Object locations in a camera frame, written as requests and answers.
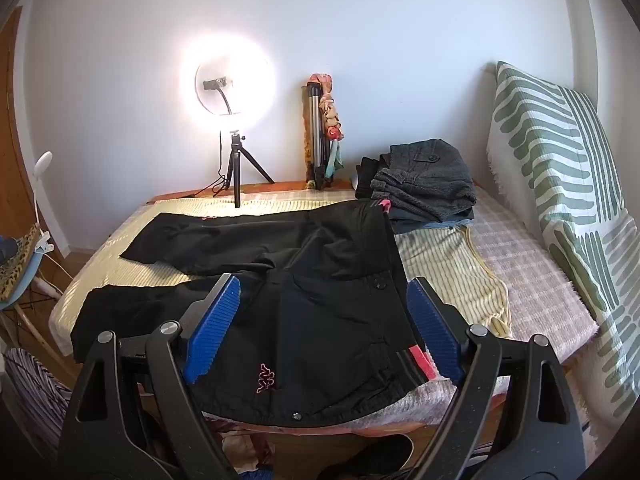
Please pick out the dark grey folded garment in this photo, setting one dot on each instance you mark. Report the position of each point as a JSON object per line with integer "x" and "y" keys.
{"x": 450, "y": 216}

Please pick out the striped cloth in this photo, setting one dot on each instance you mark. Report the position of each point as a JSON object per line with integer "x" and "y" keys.
{"x": 40, "y": 390}

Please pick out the wooden door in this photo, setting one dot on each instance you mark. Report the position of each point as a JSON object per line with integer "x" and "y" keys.
{"x": 12, "y": 135}

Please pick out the black knit folded garment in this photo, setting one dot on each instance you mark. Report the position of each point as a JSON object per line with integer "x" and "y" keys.
{"x": 367, "y": 180}

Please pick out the orange patterned bed sheet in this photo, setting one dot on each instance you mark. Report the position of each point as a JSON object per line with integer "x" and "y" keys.
{"x": 280, "y": 186}

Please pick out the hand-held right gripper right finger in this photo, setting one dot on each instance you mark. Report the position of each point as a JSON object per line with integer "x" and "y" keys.
{"x": 432, "y": 325}

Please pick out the black pants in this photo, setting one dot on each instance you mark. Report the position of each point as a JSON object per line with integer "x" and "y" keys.
{"x": 320, "y": 285}

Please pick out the leopard print cloth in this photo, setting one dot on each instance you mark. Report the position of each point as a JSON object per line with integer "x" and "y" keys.
{"x": 20, "y": 265}

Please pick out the light blue chair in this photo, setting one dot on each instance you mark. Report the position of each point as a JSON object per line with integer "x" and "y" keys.
{"x": 15, "y": 297}

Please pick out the green striped white cushion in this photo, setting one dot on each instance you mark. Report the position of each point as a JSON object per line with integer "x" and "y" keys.
{"x": 540, "y": 150}

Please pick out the yellow striped sheet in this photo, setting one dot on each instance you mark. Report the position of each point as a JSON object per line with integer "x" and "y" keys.
{"x": 440, "y": 260}

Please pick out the white clip lamp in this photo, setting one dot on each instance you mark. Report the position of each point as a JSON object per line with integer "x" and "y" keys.
{"x": 44, "y": 160}

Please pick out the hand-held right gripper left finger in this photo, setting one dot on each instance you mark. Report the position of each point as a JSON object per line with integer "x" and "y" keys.
{"x": 212, "y": 325}

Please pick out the light blue folded garment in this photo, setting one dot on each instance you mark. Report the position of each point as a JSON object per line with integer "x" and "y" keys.
{"x": 425, "y": 226}

